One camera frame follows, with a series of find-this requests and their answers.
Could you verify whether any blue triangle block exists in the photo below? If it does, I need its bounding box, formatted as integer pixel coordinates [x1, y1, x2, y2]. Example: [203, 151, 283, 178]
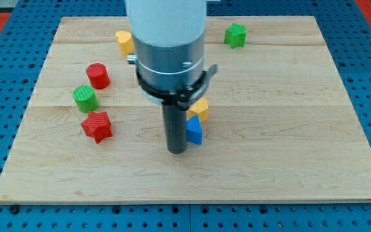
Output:
[186, 115, 203, 145]

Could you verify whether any light wooden board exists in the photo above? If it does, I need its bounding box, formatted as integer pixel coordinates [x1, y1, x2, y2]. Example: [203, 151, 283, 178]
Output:
[0, 16, 371, 205]

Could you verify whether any green star block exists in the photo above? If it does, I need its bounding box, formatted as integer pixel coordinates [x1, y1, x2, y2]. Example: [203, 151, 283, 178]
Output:
[224, 23, 247, 48]

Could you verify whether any yellow hexagon block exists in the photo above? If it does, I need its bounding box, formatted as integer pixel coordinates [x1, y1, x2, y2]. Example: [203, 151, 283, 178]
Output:
[187, 97, 209, 122]

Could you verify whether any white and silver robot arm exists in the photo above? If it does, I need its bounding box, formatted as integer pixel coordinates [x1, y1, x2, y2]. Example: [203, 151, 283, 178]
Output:
[125, 0, 207, 104]

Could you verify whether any red star block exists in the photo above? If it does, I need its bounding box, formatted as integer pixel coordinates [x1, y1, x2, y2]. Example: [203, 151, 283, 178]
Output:
[81, 111, 113, 144]

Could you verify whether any green cylinder block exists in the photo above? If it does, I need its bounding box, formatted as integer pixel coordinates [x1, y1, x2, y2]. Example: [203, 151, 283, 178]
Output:
[73, 85, 99, 113]

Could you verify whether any red cylinder block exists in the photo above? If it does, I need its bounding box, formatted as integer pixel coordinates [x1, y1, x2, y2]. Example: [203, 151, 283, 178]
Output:
[86, 63, 110, 89]

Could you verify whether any black clamp ring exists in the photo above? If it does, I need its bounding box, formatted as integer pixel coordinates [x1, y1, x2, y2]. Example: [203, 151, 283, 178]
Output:
[136, 64, 219, 111]

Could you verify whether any yellow heart block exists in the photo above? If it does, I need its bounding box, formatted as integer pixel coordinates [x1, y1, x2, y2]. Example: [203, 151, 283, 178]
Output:
[115, 31, 135, 55]

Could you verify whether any dark cylindrical pointer tool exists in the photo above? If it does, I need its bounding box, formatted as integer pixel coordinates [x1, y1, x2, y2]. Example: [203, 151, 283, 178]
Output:
[162, 105, 187, 154]

